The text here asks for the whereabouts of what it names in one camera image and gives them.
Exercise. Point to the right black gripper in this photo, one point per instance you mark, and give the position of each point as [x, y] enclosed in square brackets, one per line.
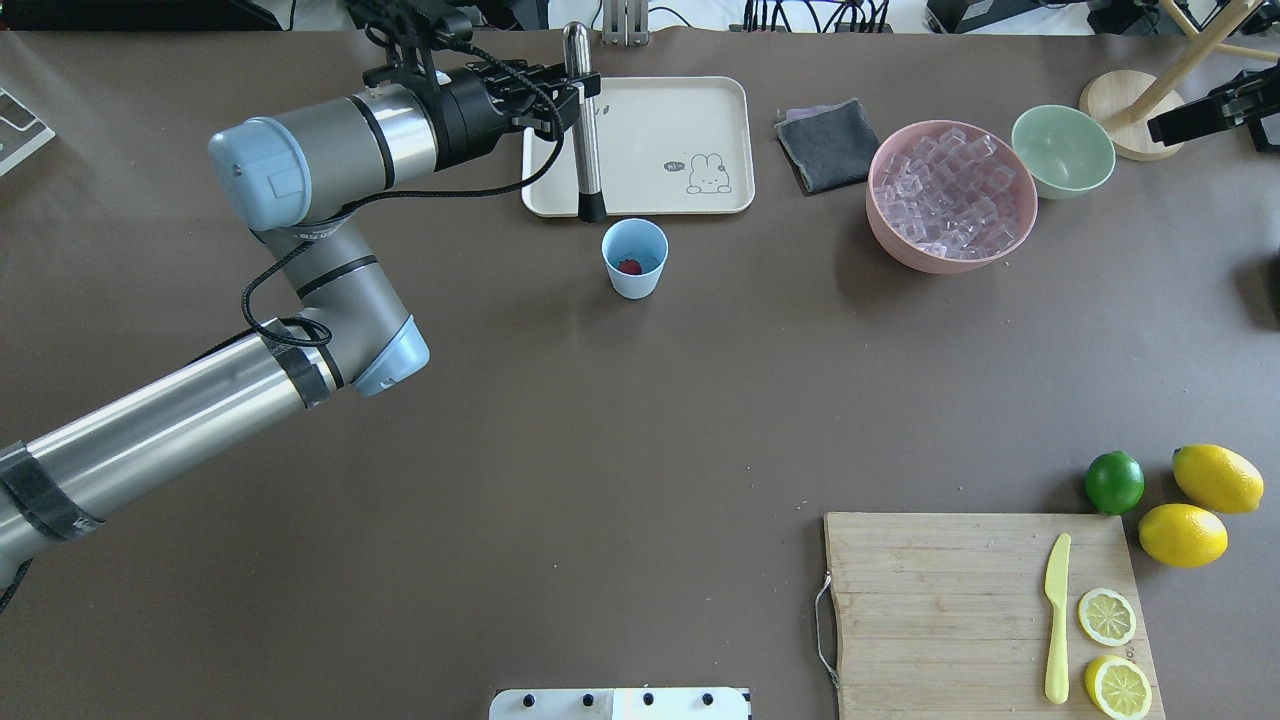
[1236, 106]

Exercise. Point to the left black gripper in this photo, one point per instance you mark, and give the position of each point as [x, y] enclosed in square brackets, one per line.
[461, 106]

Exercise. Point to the steel muddler with black tip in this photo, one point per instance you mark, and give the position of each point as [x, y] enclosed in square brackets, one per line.
[577, 62]

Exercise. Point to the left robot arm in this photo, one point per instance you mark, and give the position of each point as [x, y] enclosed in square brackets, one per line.
[296, 181]

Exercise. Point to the wooden cup stand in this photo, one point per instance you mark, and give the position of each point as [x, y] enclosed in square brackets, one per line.
[1123, 100]

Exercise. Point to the light blue plastic cup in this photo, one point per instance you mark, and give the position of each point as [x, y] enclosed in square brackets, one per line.
[635, 252]

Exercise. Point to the pile of clear ice cubes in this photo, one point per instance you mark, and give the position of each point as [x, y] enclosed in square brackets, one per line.
[950, 195]

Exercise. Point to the beige rabbit tray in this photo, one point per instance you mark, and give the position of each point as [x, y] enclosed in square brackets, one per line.
[674, 145]

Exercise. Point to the green bowl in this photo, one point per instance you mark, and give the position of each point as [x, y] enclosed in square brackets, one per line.
[1066, 152]

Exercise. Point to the grey folded cloth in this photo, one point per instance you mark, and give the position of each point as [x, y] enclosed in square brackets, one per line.
[829, 146]

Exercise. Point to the pink bowl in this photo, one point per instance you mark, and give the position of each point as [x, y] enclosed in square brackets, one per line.
[890, 230]

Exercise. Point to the upper whole lemon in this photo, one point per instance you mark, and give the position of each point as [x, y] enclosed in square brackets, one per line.
[1218, 479]

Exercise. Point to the whole lemon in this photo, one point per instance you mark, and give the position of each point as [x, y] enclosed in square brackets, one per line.
[1182, 535]
[1218, 479]

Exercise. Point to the green lime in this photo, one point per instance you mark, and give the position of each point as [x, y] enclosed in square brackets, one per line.
[1114, 483]

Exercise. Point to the lower whole lemon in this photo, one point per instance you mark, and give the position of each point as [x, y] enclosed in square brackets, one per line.
[1182, 535]

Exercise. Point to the yellow plastic knife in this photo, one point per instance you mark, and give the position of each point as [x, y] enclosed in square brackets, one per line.
[1055, 587]

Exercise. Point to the upper lemon half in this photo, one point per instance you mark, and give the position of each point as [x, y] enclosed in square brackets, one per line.
[1107, 617]

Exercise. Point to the lemon half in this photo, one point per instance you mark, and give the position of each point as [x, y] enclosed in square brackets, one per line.
[1107, 617]
[1118, 688]

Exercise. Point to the wooden cutting board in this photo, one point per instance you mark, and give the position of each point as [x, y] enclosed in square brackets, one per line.
[942, 615]

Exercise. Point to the lower lemon half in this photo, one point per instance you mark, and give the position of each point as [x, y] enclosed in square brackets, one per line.
[1118, 688]

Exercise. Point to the aluminium frame post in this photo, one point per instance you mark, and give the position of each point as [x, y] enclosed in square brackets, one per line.
[625, 23]

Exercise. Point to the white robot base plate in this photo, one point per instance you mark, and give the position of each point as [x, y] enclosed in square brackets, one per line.
[713, 702]

